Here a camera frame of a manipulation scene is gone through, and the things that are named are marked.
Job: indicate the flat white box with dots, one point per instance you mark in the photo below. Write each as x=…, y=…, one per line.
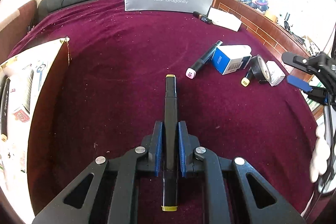
x=224, y=19

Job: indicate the grey red medicine box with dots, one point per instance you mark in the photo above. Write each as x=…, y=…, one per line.
x=21, y=91

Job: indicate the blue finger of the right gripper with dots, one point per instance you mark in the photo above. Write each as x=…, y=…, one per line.
x=299, y=83

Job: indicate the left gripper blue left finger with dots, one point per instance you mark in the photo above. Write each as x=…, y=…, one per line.
x=157, y=144

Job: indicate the blue white medicine box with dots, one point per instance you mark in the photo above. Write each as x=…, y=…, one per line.
x=231, y=58

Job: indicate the black brown marker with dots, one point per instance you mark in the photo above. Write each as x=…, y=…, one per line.
x=202, y=17

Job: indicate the small white grey box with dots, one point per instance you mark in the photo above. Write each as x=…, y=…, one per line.
x=276, y=74

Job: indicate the black marker pink cap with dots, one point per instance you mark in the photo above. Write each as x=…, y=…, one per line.
x=202, y=61

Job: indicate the white gloved right hand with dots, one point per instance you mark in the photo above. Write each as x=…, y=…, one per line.
x=321, y=153

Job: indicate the black tape roll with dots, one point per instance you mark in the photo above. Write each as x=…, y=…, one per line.
x=259, y=69

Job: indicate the maroon armchair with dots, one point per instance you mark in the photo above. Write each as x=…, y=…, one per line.
x=14, y=28

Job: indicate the white blue ointment box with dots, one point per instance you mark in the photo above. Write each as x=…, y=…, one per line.
x=40, y=71

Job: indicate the short black marker yellow cap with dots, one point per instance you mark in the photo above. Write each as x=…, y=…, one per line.
x=247, y=79

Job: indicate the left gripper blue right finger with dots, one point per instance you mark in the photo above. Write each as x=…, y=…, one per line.
x=182, y=147

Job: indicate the white gold-edged tray box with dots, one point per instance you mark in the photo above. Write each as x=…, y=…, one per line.
x=16, y=151

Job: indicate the wooden bed footboard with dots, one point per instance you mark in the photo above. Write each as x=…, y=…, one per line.
x=270, y=34

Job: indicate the dark red velvet bedspread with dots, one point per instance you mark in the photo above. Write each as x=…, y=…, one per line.
x=248, y=148

